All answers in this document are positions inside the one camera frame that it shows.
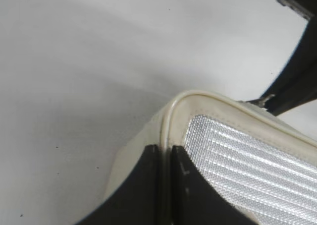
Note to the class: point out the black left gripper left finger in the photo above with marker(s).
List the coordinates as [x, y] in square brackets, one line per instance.
[136, 200]

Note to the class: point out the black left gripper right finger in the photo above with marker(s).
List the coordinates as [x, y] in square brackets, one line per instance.
[193, 200]

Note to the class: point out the metal zipper pull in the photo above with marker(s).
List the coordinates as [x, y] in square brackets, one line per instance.
[260, 102]

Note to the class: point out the cream zippered bag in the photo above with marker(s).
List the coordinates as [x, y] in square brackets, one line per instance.
[262, 166]

